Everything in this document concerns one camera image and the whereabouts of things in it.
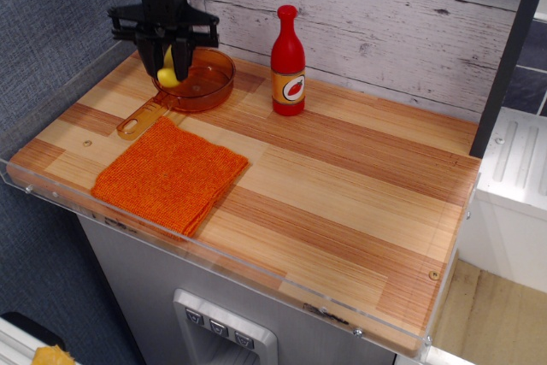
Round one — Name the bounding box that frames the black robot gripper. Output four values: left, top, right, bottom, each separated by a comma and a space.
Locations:
108, 0, 219, 80

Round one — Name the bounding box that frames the yellow toy squash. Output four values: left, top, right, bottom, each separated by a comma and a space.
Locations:
157, 46, 180, 88

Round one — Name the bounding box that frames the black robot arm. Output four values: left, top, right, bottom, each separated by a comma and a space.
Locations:
108, 0, 220, 81

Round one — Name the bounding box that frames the orange transparent toy pan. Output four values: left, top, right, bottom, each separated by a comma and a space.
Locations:
116, 48, 236, 140

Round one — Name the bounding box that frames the yellow object bottom left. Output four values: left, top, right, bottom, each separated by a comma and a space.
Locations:
31, 345, 76, 365

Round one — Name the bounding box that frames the red toy sauce bottle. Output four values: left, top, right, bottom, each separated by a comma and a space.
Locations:
270, 5, 306, 116

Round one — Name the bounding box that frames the orange knitted cloth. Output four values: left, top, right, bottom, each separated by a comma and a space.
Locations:
91, 117, 250, 237

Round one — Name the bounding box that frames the clear acrylic table guard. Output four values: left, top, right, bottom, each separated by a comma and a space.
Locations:
1, 45, 479, 358

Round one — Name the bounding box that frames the grey toy fridge cabinet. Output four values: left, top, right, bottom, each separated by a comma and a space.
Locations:
80, 217, 396, 364

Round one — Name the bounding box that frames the silver dispenser panel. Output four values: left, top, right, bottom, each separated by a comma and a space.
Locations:
173, 289, 279, 364

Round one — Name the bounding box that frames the white toy sink unit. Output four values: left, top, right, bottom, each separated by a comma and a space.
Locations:
457, 108, 546, 291

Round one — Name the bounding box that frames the dark vertical post right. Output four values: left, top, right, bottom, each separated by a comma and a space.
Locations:
469, 0, 540, 159

